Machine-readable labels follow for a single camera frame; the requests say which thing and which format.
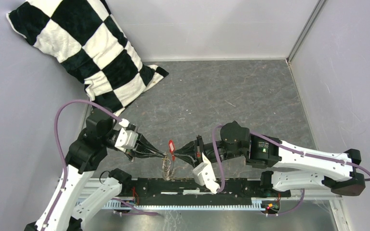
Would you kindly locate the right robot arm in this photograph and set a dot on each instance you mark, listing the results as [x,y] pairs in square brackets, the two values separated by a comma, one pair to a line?
[285,166]

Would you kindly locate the aluminium frame rail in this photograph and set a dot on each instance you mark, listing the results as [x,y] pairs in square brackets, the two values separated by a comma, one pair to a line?
[82,198]

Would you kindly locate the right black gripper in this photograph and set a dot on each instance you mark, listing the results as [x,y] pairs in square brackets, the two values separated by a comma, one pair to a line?
[191,147]

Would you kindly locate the small red key tag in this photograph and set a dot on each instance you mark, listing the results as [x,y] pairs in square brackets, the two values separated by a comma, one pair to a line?
[171,146]

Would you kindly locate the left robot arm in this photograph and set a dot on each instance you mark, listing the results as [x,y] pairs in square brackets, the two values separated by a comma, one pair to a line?
[102,132]

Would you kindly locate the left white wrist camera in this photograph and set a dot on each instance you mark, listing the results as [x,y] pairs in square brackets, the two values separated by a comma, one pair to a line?
[127,136]

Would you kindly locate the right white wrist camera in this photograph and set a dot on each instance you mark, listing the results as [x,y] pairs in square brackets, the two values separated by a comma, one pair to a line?
[204,175]

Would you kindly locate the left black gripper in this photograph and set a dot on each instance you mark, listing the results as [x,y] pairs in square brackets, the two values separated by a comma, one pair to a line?
[143,148]

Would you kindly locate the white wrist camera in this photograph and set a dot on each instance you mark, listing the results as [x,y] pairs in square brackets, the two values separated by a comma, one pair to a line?
[127,136]
[204,175]

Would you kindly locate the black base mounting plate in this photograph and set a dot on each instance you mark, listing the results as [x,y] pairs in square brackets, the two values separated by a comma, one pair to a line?
[156,191]

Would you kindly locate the black white checkered pillow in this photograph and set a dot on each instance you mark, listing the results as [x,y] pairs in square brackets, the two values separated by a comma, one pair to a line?
[86,40]

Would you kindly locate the aluminium corner profile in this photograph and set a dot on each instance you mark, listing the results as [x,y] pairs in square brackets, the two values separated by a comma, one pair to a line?
[306,29]

